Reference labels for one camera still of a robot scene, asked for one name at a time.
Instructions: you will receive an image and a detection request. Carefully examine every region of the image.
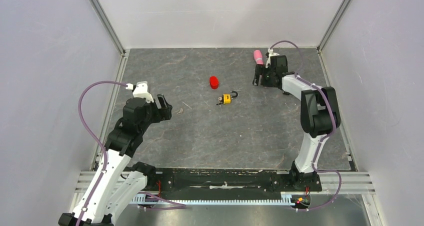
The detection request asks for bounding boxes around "pink pen-shaped stick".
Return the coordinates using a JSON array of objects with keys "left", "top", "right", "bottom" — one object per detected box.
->
[{"left": 253, "top": 49, "right": 264, "bottom": 65}]

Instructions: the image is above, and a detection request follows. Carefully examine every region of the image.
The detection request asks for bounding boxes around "yellow black padlock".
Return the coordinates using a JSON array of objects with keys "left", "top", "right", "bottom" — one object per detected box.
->
[{"left": 219, "top": 90, "right": 239, "bottom": 105}]

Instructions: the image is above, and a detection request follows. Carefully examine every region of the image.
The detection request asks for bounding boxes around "metal key bunch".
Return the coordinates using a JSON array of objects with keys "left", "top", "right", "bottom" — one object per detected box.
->
[{"left": 216, "top": 97, "right": 224, "bottom": 106}]

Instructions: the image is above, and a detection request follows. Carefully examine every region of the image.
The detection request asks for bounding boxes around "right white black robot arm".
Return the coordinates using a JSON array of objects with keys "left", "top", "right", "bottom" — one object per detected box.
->
[{"left": 252, "top": 50, "right": 341, "bottom": 190}]

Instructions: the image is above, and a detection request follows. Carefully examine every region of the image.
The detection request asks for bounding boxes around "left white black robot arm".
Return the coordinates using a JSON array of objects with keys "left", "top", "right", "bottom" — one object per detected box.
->
[{"left": 58, "top": 94, "right": 173, "bottom": 226}]

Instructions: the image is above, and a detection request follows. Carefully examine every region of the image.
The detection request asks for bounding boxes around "red cylindrical cap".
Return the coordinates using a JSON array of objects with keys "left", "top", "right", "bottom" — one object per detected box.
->
[{"left": 209, "top": 76, "right": 220, "bottom": 90}]

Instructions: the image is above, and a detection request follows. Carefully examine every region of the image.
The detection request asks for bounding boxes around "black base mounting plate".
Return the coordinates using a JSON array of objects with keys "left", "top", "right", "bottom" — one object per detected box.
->
[{"left": 144, "top": 167, "right": 323, "bottom": 200}]

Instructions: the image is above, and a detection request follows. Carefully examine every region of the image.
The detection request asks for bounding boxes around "left aluminium frame rail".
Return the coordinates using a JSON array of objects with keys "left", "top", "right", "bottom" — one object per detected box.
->
[{"left": 82, "top": 0, "right": 131, "bottom": 172}]

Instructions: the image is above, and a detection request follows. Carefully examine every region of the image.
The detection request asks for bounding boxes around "aluminium frame rail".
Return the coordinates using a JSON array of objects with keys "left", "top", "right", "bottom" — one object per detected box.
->
[
  {"left": 316, "top": 0, "right": 358, "bottom": 171},
  {"left": 82, "top": 0, "right": 131, "bottom": 172}
]

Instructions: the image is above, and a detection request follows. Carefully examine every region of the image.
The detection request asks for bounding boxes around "right aluminium frame rail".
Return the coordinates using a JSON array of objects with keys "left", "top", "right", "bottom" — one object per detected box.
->
[{"left": 316, "top": 0, "right": 358, "bottom": 171}]

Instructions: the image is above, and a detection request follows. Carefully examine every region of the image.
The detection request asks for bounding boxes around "white slotted cable duct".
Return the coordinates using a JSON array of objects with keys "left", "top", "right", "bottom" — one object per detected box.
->
[{"left": 129, "top": 193, "right": 311, "bottom": 207}]

